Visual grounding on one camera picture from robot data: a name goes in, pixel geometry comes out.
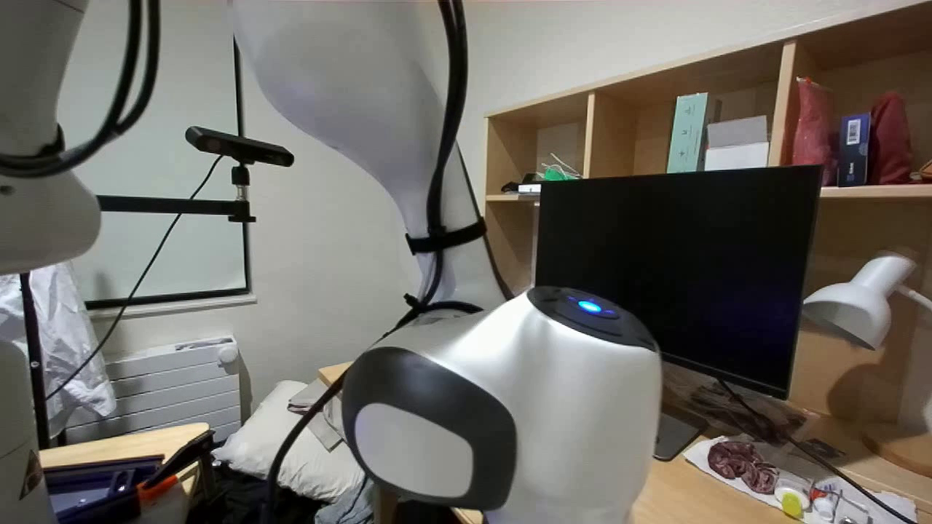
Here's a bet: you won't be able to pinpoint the white pillow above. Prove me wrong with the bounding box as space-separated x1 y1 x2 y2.
210 379 366 504

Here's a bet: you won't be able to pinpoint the white hanging garment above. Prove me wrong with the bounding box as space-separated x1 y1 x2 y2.
0 264 117 435

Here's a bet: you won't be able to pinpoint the white desk lamp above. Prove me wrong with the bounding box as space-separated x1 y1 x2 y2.
804 253 932 348

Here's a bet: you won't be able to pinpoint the blue tray with tools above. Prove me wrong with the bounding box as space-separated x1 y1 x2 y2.
46 453 197 524

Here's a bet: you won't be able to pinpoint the black camera on stand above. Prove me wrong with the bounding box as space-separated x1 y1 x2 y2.
100 124 295 223

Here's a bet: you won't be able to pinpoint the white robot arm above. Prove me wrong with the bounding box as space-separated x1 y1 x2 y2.
0 0 662 524

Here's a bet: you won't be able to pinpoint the dark red bag on shelf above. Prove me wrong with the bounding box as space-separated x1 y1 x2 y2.
871 92 912 184

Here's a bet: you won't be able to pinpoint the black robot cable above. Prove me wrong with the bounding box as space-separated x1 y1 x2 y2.
258 0 515 524

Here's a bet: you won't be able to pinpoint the white wall radiator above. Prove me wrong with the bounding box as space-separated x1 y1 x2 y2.
66 333 241 441

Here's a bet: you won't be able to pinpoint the blue box on shelf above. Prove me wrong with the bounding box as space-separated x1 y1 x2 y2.
836 112 871 186

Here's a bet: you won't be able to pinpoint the printed paper sheet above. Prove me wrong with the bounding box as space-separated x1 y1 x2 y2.
684 435 918 524

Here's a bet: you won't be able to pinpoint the wooden wall shelf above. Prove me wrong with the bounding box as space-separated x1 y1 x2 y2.
487 0 932 427

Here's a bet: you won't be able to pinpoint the teal box on shelf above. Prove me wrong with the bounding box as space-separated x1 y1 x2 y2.
666 92 710 173

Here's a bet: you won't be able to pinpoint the white boxes on shelf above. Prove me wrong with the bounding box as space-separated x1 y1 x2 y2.
705 117 768 172

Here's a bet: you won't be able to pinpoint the black computer monitor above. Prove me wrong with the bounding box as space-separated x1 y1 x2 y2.
534 163 823 462

